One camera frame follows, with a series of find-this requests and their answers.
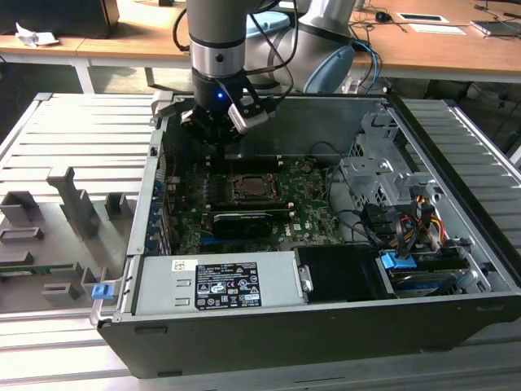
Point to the CPU socket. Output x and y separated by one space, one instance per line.
233 195

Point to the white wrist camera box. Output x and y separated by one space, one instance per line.
248 118

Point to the large black box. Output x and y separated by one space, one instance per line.
61 16

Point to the blue expansion slot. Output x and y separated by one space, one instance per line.
208 241

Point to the black graphics card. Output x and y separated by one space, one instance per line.
242 225

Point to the hard disk in blue carrier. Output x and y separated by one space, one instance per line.
397 260

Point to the black RAM slot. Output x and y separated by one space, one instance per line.
281 212
248 205

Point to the grey notebook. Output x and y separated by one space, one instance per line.
494 27

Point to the wooden desk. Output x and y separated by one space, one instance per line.
142 36
427 49

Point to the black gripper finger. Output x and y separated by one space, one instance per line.
222 151

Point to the green RAM stick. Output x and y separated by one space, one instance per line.
24 269

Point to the white paper sheet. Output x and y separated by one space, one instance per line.
437 29

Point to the black plastic shroud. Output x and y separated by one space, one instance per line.
338 273

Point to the black computer mouse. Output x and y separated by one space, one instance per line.
382 16

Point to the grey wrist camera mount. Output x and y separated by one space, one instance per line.
187 118

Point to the crumpled white paper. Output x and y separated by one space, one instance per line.
30 36

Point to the black grey PC case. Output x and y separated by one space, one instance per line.
285 346

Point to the grey parts rack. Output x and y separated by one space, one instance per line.
69 203

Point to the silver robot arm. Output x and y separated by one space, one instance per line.
217 24

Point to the grey power supply unit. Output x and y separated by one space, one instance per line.
163 285

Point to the green motherboard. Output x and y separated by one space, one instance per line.
309 220

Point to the blue plastic latch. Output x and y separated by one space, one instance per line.
102 292

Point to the metal drive cage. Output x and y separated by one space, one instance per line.
366 171

